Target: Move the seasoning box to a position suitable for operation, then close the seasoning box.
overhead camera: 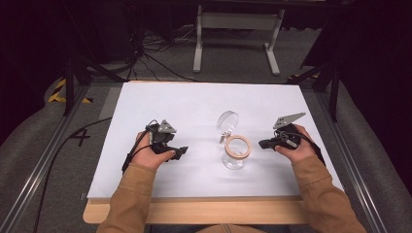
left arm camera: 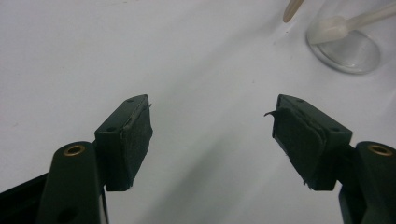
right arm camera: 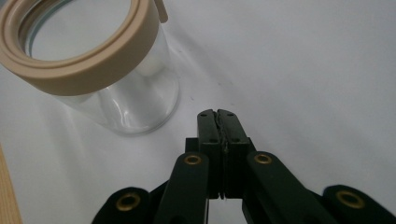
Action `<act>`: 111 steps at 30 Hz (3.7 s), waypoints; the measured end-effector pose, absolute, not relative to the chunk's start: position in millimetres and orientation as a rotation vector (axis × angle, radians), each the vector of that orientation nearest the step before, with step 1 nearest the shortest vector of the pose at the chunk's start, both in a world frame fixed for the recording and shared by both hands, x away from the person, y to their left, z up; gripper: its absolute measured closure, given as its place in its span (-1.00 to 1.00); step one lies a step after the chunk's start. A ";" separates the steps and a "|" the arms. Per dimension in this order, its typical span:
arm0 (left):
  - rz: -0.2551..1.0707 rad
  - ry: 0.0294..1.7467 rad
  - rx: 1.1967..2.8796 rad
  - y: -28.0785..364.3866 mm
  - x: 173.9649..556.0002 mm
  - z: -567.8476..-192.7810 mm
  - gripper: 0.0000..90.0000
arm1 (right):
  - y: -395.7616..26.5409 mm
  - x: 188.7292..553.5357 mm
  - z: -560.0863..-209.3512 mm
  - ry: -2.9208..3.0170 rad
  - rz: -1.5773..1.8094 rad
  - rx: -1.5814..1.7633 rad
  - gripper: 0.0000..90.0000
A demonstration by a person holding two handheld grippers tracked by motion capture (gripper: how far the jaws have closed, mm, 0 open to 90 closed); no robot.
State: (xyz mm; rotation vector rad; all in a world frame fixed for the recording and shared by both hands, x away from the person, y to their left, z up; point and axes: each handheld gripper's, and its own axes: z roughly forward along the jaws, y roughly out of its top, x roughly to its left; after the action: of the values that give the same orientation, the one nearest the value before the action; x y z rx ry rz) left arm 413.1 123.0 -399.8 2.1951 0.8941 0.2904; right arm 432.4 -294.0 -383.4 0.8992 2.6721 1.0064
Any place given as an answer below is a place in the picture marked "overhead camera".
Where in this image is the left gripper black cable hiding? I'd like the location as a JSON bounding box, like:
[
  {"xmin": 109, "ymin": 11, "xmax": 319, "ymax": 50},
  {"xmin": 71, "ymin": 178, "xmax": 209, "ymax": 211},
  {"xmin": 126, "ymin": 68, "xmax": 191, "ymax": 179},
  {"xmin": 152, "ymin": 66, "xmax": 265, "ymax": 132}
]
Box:
[{"xmin": 120, "ymin": 119, "xmax": 159, "ymax": 175}]

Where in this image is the white board sheet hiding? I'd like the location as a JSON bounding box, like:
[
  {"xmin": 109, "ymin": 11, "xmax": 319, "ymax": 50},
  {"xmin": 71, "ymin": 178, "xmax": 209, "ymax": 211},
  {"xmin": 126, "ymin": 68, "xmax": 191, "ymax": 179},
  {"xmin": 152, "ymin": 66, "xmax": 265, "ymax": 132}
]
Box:
[{"xmin": 86, "ymin": 81, "xmax": 344, "ymax": 200}]

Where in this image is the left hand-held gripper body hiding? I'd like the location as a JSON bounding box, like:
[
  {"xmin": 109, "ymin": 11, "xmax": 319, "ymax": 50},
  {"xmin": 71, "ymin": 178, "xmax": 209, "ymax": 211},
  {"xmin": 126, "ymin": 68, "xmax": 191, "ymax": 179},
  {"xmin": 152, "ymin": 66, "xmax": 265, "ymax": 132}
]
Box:
[{"xmin": 146, "ymin": 119, "xmax": 178, "ymax": 154}]

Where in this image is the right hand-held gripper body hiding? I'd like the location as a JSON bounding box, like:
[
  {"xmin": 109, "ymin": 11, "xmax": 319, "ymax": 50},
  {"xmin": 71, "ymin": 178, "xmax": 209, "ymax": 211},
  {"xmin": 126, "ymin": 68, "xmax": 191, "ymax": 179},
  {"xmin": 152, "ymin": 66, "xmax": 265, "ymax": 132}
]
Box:
[{"xmin": 272, "ymin": 112, "xmax": 307, "ymax": 150}]

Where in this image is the long black floor cable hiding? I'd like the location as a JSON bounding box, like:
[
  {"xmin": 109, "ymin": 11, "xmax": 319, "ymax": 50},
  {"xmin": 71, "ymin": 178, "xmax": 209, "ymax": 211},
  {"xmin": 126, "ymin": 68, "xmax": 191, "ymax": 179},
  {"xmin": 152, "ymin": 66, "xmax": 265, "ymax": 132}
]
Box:
[{"xmin": 32, "ymin": 116, "xmax": 114, "ymax": 233}]

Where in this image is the white metal stand frame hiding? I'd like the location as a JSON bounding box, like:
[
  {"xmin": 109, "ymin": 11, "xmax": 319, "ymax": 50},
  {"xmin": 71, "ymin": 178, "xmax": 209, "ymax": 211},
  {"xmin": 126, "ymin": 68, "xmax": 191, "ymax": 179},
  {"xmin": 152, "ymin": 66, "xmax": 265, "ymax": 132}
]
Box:
[{"xmin": 192, "ymin": 4, "xmax": 287, "ymax": 78}]

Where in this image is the person's right hand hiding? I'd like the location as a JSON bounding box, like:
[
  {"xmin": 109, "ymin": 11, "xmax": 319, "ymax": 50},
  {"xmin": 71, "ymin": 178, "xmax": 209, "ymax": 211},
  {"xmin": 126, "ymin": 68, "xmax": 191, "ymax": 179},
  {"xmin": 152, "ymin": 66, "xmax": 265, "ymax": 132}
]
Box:
[{"xmin": 274, "ymin": 123, "xmax": 318, "ymax": 163}]

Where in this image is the glass jar with hinged lid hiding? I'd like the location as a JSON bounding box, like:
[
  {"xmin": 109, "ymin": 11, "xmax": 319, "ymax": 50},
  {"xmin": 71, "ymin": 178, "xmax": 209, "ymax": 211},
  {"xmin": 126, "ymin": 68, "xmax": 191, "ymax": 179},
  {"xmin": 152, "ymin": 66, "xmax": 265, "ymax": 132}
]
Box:
[{"xmin": 216, "ymin": 110, "xmax": 254, "ymax": 171}]

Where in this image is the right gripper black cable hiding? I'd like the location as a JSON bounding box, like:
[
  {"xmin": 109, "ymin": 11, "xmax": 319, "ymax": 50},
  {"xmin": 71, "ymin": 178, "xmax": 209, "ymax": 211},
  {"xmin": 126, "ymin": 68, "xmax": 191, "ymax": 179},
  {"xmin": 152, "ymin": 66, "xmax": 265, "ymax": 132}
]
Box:
[{"xmin": 275, "ymin": 129, "xmax": 326, "ymax": 167}]

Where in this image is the black metal stand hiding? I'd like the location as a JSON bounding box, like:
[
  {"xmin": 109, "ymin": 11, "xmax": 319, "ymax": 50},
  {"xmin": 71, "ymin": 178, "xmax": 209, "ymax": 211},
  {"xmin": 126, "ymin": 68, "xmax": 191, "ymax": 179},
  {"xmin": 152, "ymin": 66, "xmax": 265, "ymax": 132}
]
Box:
[{"xmin": 287, "ymin": 54, "xmax": 342, "ymax": 124}]

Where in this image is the black tripod stand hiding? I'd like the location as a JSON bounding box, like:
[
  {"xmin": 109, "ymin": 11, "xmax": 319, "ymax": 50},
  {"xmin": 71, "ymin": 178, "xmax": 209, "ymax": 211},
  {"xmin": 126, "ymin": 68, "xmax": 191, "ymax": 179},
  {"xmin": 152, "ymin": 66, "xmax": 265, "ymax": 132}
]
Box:
[{"xmin": 61, "ymin": 0, "xmax": 128, "ymax": 117}]

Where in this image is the person's left hand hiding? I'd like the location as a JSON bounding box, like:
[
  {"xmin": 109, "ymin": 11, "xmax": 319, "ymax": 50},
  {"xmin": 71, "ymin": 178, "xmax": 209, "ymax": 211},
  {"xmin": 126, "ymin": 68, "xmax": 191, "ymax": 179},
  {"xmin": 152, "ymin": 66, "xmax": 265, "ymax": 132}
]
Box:
[{"xmin": 130, "ymin": 130, "xmax": 178, "ymax": 172}]

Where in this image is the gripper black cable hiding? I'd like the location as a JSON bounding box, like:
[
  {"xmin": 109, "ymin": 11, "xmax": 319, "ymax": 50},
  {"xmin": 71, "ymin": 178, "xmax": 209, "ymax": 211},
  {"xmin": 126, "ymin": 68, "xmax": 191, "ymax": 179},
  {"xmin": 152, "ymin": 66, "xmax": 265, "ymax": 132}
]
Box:
[
  {"xmin": 120, "ymin": 119, "xmax": 159, "ymax": 175},
  {"xmin": 275, "ymin": 129, "xmax": 326, "ymax": 167}
]

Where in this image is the yellow black hazard tape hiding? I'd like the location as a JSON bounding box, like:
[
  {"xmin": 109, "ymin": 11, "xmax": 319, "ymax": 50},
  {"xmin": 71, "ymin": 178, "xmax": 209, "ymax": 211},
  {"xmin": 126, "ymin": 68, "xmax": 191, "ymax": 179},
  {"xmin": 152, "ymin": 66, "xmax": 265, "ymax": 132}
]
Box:
[{"xmin": 47, "ymin": 78, "xmax": 94, "ymax": 105}]

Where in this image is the aluminium rail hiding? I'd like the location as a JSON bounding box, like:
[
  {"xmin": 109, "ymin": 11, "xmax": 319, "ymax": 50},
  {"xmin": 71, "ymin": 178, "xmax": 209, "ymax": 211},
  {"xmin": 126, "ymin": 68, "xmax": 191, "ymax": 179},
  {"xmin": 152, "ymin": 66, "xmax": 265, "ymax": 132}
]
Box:
[
  {"xmin": 314, "ymin": 90, "xmax": 390, "ymax": 233},
  {"xmin": 0, "ymin": 83, "xmax": 91, "ymax": 233}
]

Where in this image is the bundle of black floor cables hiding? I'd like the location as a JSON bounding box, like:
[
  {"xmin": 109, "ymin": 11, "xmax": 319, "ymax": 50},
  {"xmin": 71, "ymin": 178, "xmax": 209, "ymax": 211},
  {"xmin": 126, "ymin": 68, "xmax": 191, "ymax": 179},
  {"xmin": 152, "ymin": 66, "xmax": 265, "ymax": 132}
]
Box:
[{"xmin": 127, "ymin": 23, "xmax": 203, "ymax": 83}]

